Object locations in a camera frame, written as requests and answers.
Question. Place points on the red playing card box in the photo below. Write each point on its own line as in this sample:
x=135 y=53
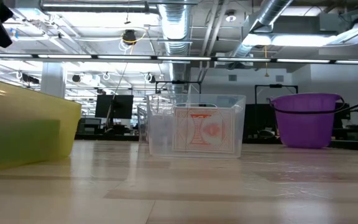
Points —
x=204 y=129

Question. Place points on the black metal stand frame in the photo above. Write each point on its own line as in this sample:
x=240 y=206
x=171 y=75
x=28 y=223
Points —
x=275 y=86

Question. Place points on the black monitor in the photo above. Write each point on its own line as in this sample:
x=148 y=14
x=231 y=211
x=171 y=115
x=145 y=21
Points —
x=121 y=107

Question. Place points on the yellow translucent plastic bin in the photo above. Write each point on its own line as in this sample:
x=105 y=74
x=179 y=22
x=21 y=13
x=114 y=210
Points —
x=26 y=102

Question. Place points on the silver ventilation duct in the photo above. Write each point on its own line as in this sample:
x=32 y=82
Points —
x=269 y=12
x=174 y=31

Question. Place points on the white building column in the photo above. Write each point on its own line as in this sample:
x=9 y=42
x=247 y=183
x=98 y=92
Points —
x=53 y=81

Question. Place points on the small clear plastic container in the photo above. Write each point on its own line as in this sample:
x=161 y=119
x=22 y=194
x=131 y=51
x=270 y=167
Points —
x=160 y=124

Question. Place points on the purple plastic bucket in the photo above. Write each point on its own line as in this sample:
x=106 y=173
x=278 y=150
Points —
x=303 y=127

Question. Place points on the long ceiling light strip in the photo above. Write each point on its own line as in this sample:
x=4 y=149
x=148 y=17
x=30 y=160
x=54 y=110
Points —
x=182 y=58

